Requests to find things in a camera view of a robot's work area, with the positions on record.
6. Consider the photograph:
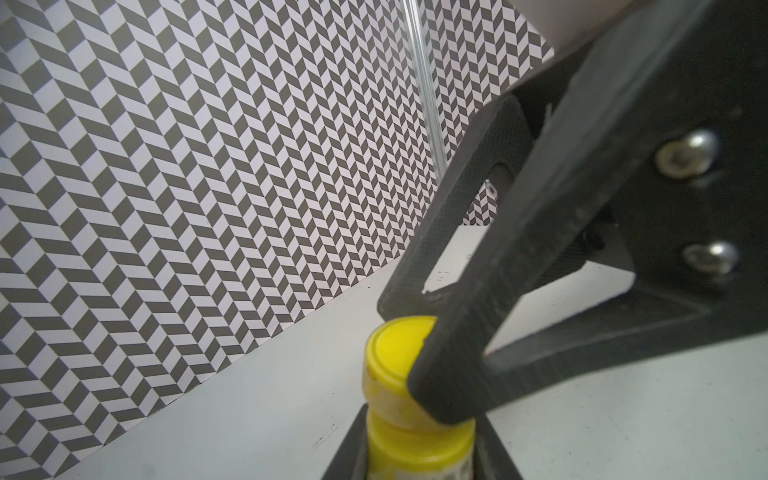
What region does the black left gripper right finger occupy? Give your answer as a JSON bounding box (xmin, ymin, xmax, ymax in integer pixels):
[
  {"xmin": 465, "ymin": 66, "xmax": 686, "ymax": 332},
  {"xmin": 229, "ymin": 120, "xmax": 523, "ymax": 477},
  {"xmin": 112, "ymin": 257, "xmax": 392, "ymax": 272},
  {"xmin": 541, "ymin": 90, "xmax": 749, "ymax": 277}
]
[{"xmin": 473, "ymin": 416, "xmax": 523, "ymax": 480}]

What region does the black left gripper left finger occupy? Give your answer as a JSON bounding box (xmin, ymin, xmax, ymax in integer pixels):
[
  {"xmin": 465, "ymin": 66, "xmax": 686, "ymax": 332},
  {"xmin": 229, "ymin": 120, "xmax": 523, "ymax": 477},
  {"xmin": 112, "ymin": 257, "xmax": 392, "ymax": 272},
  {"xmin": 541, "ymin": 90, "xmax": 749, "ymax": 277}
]
[{"xmin": 322, "ymin": 404, "xmax": 368, "ymax": 480}]

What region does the yellow jar lid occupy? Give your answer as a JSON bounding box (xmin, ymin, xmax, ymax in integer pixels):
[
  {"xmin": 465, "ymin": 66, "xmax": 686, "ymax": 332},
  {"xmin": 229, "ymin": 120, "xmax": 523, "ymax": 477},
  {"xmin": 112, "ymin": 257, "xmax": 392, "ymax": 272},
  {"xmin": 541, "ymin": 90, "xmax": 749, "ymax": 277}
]
[{"xmin": 362, "ymin": 316, "xmax": 447, "ymax": 432}]

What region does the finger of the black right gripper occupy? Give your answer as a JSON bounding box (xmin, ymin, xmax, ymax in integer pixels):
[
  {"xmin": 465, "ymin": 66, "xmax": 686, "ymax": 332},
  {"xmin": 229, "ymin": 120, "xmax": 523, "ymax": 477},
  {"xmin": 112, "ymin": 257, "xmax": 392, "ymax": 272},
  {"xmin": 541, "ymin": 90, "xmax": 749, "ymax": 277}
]
[
  {"xmin": 377, "ymin": 93, "xmax": 591, "ymax": 321},
  {"xmin": 408, "ymin": 1, "xmax": 767, "ymax": 424}
]

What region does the aluminium corner post right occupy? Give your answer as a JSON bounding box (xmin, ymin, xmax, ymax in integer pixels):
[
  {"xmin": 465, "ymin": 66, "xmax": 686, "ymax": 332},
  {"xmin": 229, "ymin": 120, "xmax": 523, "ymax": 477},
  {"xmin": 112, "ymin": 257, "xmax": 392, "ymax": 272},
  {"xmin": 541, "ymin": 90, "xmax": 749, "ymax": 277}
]
[{"xmin": 400, "ymin": 0, "xmax": 447, "ymax": 184}]

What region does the yellow paint jar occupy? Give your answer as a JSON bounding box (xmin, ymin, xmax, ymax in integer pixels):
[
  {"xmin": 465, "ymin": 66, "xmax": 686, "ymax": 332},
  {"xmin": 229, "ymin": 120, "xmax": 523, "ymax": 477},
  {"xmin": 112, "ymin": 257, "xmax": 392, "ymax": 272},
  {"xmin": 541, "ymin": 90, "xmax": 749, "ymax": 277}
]
[{"xmin": 366, "ymin": 413, "xmax": 476, "ymax": 480}]

